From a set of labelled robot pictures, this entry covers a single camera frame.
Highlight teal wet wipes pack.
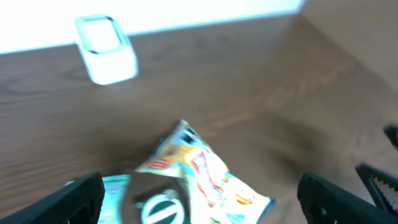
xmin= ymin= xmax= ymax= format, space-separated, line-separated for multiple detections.
xmin=98 ymin=174 xmax=131 ymax=224

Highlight green square box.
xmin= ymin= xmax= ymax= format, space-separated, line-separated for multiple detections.
xmin=121 ymin=173 xmax=191 ymax=224

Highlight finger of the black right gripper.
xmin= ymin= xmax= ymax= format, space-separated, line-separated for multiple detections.
xmin=383 ymin=125 xmax=398 ymax=149
xmin=356 ymin=164 xmax=397 ymax=215

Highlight white barcode scanner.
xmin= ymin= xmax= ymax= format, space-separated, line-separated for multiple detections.
xmin=75 ymin=14 xmax=139 ymax=86

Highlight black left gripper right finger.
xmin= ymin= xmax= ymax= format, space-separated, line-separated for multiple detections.
xmin=297 ymin=172 xmax=397 ymax=224

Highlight yellow snack bag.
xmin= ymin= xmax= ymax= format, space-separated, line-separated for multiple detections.
xmin=136 ymin=119 xmax=276 ymax=224

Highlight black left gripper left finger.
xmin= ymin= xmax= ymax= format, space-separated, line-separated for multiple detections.
xmin=1 ymin=172 xmax=105 ymax=224

